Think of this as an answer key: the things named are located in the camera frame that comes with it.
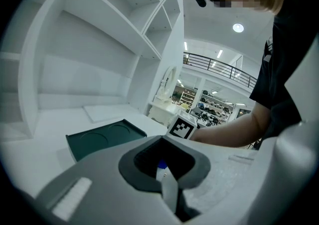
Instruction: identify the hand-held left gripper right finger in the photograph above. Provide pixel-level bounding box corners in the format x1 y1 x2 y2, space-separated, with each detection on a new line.
161 135 211 190

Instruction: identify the white dressing table with mirror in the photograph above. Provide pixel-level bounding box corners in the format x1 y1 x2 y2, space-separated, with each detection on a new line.
148 65 180 127

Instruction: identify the dark green box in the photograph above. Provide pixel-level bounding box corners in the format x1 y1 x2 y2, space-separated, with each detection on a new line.
65 118 148 164

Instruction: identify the person's black shirt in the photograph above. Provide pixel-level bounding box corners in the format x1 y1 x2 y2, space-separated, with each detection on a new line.
249 0 319 150

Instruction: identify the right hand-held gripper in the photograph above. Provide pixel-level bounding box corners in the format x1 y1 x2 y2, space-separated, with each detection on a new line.
166 110 199 141

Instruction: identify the rack of helmets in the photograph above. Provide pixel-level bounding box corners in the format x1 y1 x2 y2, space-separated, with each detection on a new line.
190 89 234 127

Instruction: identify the white shelf unit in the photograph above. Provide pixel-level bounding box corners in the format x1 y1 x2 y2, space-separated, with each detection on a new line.
0 0 185 143

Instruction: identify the white flat board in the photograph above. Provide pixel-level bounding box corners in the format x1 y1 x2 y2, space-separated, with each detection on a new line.
83 104 151 123

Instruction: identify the person's right forearm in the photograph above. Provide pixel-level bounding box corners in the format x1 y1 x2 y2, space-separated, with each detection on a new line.
190 100 273 148

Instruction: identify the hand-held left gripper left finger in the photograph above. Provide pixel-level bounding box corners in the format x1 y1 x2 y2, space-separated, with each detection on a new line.
118 135 164 194

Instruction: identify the black balcony railing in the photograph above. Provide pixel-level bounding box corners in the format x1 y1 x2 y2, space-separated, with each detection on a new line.
183 52 258 92

